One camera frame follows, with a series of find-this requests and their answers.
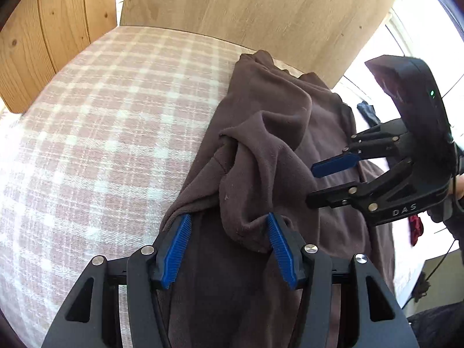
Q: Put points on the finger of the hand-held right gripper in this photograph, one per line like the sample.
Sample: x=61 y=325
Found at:
x=333 y=165
x=326 y=195

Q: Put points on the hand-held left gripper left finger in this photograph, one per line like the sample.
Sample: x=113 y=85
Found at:
x=177 y=250

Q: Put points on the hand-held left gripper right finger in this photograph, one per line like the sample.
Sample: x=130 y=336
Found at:
x=281 y=253

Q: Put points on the brown garment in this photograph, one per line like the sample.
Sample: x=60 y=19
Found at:
x=275 y=145

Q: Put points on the person's right forearm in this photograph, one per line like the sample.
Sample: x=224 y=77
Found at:
x=453 y=221

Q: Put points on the person's right hand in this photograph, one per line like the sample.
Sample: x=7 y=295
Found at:
x=461 y=186

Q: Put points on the dark blue cloth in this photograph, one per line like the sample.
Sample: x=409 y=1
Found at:
x=368 y=112

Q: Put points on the white framed window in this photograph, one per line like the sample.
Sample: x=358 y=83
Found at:
x=409 y=32

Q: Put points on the red cloth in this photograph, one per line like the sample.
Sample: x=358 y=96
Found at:
x=416 y=230

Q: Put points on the white mattress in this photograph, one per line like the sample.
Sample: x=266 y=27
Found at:
x=406 y=261

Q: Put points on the pink plaid blanket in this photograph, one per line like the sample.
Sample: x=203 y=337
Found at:
x=108 y=134

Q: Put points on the light wooden headboard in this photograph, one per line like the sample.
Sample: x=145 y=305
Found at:
x=272 y=14

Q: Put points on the person's black jacket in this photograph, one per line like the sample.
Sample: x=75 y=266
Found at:
x=438 y=326

